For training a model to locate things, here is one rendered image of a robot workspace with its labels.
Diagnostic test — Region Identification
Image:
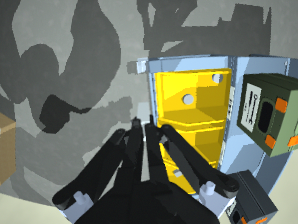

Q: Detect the light blue metal shelf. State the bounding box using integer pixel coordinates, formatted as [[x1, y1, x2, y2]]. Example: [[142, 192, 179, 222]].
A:
[[137, 54, 298, 196]]

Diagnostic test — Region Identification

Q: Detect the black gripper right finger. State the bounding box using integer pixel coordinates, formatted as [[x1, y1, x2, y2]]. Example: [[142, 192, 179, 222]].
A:
[[143, 102, 240, 224]]

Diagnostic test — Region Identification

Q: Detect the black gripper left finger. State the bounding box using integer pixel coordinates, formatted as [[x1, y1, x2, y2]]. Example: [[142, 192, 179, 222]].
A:
[[52, 102, 145, 224]]

